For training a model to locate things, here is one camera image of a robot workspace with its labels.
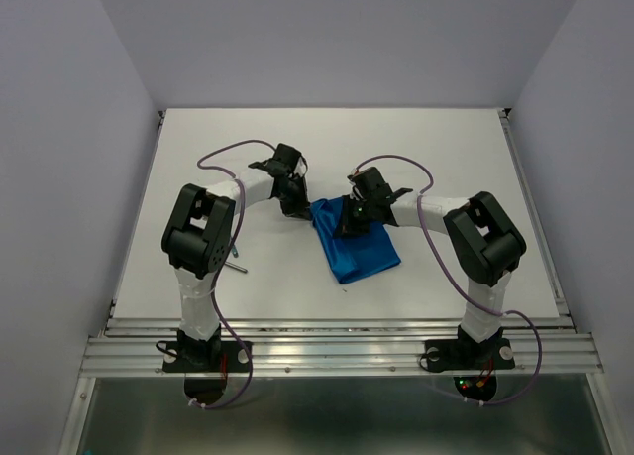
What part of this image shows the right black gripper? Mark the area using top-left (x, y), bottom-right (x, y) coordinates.
top-left (331, 194), bottom-right (374, 239)

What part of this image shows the blue cloth napkin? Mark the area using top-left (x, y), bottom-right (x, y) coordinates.
top-left (310, 197), bottom-right (401, 284)

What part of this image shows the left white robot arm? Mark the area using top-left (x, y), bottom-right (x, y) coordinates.
top-left (161, 144), bottom-right (311, 370)

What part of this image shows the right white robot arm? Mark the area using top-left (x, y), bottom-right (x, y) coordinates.
top-left (335, 167), bottom-right (527, 366)

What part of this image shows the silver metal fork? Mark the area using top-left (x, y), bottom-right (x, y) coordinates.
top-left (224, 262), bottom-right (248, 274)

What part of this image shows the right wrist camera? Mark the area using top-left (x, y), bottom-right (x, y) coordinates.
top-left (350, 187), bottom-right (365, 201)

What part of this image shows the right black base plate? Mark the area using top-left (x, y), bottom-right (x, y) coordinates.
top-left (419, 338), bottom-right (515, 374)

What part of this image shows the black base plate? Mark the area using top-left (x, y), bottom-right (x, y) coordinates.
top-left (419, 338), bottom-right (515, 374)
top-left (156, 340), bottom-right (249, 375)

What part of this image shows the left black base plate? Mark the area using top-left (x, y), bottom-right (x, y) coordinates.
top-left (156, 340), bottom-right (249, 375)

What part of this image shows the aluminium rail frame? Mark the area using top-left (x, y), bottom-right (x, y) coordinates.
top-left (58, 108), bottom-right (615, 455)

